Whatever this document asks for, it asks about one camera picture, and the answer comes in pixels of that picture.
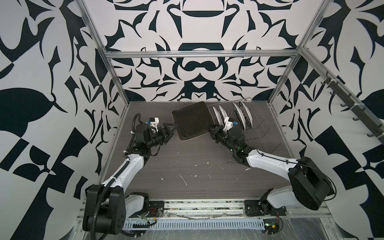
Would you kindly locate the dark square plate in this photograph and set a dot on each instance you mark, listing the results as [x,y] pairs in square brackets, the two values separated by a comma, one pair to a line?
[192,121]

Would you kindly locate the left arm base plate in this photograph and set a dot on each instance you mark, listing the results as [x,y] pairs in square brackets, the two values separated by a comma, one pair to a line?
[151,209]

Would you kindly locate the white slotted cable duct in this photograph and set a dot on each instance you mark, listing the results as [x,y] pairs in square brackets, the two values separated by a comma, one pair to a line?
[199,224]

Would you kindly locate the red lettered round plate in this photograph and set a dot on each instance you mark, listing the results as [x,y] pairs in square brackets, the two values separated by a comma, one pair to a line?
[243,115]

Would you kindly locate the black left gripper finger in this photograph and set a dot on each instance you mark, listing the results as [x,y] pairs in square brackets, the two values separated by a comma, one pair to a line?
[167,137]
[170,127]

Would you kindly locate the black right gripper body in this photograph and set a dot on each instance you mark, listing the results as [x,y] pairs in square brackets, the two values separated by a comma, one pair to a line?
[224,138]

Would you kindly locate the grey wall hook rail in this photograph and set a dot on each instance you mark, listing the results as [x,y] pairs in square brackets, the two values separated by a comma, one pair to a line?
[350,102]

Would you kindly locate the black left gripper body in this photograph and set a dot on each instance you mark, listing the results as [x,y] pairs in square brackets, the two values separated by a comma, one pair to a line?
[155,138]

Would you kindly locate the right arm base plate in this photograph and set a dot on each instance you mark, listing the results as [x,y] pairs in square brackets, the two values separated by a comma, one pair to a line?
[258,208]

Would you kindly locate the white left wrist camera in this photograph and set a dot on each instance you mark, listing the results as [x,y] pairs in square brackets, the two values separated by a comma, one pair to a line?
[153,122]

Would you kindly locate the green rimmed round plate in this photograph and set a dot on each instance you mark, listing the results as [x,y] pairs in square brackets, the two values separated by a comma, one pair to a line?
[219,115]

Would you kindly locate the white plate in rack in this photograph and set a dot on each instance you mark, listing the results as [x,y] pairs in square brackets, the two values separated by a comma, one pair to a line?
[224,116]

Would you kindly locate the small green circuit board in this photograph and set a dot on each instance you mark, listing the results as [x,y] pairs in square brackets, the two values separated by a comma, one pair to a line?
[272,227]

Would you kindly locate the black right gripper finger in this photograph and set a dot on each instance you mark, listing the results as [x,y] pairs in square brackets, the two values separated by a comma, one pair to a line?
[214,127]
[215,135]

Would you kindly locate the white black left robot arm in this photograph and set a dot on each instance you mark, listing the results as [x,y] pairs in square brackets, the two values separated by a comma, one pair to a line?
[107,207]

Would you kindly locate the wire dish rack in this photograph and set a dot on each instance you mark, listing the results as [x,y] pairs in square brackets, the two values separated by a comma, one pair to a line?
[265,136]

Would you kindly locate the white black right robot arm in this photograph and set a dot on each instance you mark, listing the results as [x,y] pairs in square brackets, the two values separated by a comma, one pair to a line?
[309,186]

